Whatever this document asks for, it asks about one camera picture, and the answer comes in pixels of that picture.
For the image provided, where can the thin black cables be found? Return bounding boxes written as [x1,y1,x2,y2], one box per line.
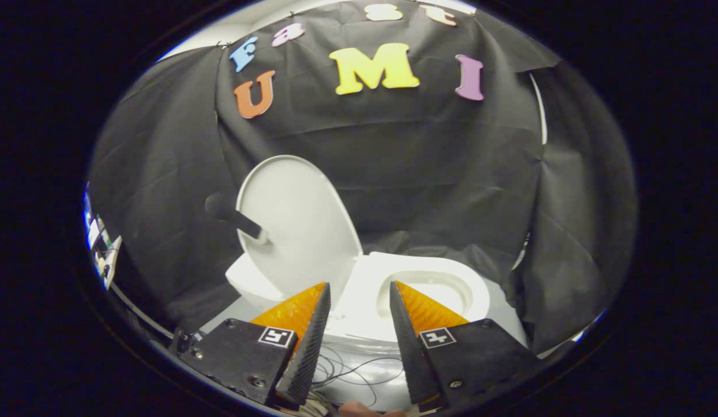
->
[312,345,407,407]

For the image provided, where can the white toilet lid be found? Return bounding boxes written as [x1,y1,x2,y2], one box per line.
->
[236,155,364,308]

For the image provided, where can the white toilet tank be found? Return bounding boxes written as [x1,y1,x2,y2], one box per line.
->
[226,252,281,311]

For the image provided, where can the black backdrop cloth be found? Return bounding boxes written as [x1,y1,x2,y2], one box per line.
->
[88,0,638,354]

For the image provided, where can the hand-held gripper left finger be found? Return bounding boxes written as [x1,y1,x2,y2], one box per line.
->
[177,282,332,409]

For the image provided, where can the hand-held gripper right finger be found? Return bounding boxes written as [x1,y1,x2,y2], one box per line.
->
[389,281,545,413]

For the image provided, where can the cluttered white shelf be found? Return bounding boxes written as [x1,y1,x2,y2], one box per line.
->
[83,191,123,290]

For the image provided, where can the white toilet bowl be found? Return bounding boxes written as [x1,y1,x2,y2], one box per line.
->
[313,252,491,412]

